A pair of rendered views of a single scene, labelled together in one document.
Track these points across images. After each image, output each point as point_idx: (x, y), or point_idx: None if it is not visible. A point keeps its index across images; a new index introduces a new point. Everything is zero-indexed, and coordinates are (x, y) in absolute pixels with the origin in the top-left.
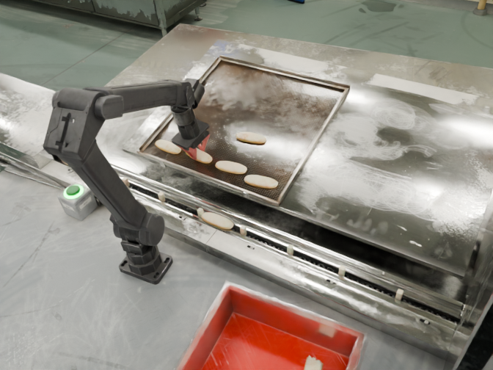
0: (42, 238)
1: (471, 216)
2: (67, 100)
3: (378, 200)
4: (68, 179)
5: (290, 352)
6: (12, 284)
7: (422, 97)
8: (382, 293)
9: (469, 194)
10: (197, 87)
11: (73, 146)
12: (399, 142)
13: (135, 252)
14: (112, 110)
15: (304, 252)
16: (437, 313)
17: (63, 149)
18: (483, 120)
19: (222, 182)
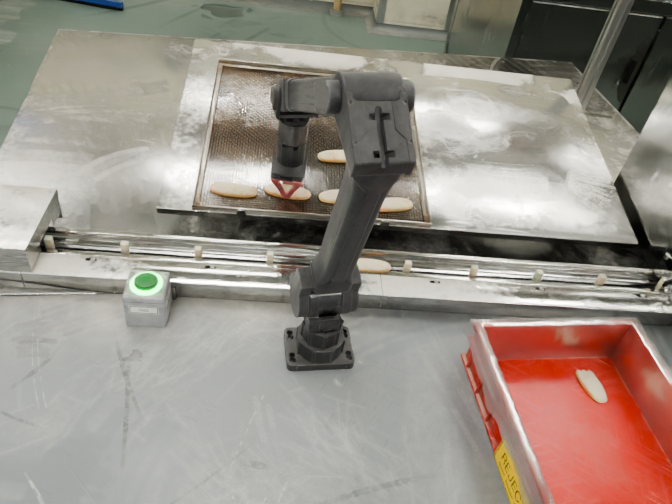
0: (120, 373)
1: (606, 189)
2: (365, 89)
3: (521, 194)
4: (101, 272)
5: (556, 376)
6: (134, 456)
7: (486, 82)
8: (585, 284)
9: (590, 169)
10: None
11: (405, 153)
12: (497, 131)
13: (328, 330)
14: None
15: (486, 270)
16: (635, 286)
17: (390, 161)
18: (552, 97)
19: None
